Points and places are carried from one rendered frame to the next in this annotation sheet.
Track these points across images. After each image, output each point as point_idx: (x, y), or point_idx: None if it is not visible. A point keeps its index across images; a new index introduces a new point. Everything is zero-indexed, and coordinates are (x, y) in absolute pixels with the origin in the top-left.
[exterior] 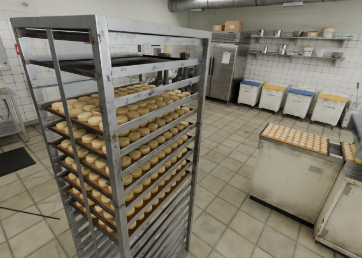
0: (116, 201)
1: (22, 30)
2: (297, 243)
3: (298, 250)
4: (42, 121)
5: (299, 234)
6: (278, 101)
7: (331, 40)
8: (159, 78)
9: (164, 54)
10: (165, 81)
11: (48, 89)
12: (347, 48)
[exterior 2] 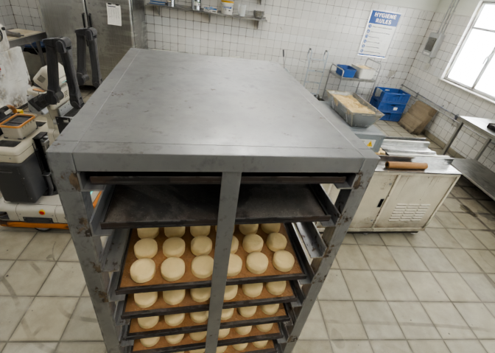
0: (297, 335)
1: (84, 171)
2: (301, 242)
3: (306, 248)
4: (113, 315)
5: (299, 233)
6: None
7: None
8: (57, 90)
9: (61, 43)
10: (74, 95)
11: None
12: (266, 6)
